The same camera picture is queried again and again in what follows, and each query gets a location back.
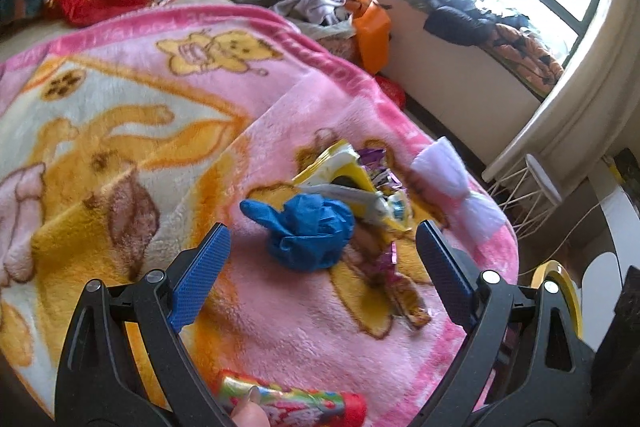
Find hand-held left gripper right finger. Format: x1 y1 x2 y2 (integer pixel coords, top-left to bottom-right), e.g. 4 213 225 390
416 220 596 427

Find pink printed blanket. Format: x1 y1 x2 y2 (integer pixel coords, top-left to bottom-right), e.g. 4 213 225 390
0 4 521 418

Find red plastic bag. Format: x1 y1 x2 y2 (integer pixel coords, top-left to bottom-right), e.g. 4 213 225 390
375 74 407 108

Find orange bag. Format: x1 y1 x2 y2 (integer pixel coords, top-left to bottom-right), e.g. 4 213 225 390
347 0 392 75

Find white wire stool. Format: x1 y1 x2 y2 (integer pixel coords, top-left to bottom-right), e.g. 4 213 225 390
487 153 563 238

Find white window seat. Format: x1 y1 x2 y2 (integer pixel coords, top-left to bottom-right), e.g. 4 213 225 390
360 0 551 168

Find person's left hand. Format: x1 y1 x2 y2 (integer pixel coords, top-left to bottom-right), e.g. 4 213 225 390
230 387 271 427

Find floral fabric basket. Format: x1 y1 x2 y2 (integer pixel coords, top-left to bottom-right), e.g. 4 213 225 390
312 27 363 62

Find small purple wrapper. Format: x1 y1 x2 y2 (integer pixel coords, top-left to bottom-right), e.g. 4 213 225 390
357 147 401 192

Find yellow-rimmed black trash bin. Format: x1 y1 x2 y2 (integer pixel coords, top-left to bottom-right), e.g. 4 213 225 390
530 259 583 340

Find dark padded jacket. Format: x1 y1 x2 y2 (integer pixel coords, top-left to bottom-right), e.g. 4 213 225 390
417 0 501 45

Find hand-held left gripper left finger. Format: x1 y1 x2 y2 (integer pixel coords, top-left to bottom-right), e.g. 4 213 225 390
56 223 233 427

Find yellow snack packet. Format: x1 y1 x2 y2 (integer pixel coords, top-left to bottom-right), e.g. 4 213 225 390
291 139 411 233

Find long purple candy wrapper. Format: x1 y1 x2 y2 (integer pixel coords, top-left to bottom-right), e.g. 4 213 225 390
385 239 433 330

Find wide cream curtain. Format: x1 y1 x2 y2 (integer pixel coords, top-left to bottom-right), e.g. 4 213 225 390
482 0 640 202

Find grey clothes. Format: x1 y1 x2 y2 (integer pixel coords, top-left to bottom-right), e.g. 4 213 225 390
270 0 351 25

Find blue glove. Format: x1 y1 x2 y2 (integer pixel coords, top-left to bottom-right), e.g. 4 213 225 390
240 193 357 272

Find colourful tube with red cap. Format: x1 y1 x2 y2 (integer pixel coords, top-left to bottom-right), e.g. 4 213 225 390
215 369 367 427

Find lilac foam net bundle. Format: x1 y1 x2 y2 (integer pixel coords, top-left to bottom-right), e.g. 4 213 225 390
410 137 508 242

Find cream bed sheet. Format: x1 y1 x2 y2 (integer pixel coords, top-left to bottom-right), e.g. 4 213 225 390
0 0 241 68

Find white cable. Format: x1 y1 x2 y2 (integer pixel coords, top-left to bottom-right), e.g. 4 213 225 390
550 199 603 268

